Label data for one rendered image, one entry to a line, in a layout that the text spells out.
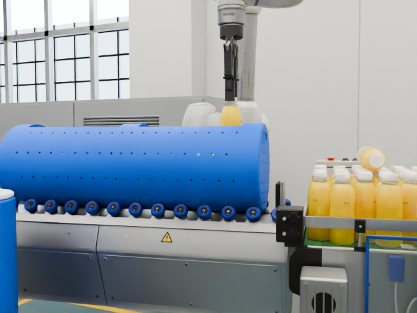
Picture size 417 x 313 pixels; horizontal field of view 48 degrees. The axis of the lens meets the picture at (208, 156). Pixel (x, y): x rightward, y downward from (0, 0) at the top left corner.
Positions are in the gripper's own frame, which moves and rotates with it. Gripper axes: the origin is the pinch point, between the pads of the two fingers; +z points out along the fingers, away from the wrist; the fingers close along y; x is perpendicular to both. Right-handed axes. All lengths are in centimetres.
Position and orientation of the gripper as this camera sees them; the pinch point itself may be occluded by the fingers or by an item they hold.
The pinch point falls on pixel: (231, 90)
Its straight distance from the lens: 152.1
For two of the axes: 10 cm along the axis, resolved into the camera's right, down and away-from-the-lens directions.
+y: -2.4, 0.5, -9.7
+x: 9.7, 0.1, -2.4
